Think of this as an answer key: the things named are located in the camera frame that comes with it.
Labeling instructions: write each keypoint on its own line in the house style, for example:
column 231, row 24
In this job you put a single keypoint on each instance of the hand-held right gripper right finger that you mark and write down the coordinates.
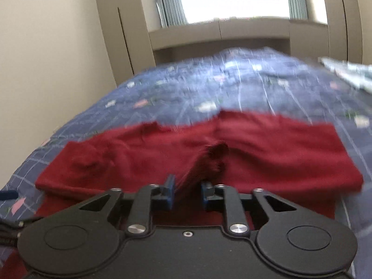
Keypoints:
column 205, row 195

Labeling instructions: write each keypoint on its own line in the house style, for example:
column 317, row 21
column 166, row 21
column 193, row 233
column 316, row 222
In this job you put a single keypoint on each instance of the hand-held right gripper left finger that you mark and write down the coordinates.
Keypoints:
column 169, row 193

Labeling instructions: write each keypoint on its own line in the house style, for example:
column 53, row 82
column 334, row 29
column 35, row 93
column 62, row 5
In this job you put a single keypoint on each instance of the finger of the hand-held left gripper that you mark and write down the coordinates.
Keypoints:
column 7, row 195

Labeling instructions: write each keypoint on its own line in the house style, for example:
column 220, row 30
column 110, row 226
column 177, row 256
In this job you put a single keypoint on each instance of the dark red knit garment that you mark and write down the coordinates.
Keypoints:
column 261, row 151

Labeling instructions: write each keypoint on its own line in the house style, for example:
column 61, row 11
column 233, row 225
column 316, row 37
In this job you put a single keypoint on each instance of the blue checked floral blanket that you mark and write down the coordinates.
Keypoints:
column 203, row 84

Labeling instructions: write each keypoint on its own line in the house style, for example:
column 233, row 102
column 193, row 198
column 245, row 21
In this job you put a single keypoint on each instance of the low beige window cabinet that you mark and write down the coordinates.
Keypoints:
column 221, row 35

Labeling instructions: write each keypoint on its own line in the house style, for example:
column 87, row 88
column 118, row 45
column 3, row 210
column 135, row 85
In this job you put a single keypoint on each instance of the tall beige wardrobe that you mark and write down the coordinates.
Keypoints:
column 125, row 29
column 334, row 17

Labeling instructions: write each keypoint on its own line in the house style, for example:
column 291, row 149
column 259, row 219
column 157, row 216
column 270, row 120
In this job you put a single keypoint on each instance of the teal patterned pillow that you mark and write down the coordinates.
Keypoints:
column 348, row 72

